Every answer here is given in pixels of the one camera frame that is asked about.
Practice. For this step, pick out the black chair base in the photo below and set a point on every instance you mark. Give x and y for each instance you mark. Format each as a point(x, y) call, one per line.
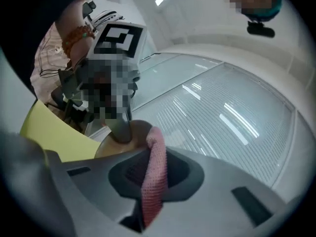
point(74, 112)

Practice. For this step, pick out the pink cloth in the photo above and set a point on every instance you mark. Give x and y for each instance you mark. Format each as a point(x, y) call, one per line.
point(155, 171)

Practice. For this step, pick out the white striped device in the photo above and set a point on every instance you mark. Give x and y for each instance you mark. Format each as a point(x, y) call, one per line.
point(106, 17)

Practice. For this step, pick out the yellow-green mat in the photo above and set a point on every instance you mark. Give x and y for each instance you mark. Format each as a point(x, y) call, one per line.
point(51, 132)

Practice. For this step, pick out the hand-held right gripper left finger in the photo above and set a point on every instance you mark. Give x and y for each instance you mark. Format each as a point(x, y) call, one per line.
point(93, 194)

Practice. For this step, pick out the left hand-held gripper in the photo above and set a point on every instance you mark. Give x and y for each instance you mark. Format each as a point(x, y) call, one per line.
point(116, 65)

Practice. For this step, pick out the person's left forearm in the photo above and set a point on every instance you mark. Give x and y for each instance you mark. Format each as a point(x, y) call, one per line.
point(74, 21)

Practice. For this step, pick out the brown bowl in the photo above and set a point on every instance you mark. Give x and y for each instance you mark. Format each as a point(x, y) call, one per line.
point(116, 148)

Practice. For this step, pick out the black head camera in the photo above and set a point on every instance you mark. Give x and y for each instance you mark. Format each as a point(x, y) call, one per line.
point(260, 29)

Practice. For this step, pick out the black office chair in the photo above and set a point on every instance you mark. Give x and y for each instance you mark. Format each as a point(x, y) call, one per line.
point(88, 9)

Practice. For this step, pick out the person's black top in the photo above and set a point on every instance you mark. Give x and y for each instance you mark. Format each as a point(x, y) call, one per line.
point(29, 16)

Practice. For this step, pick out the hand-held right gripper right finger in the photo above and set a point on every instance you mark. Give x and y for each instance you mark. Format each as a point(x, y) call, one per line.
point(212, 206)

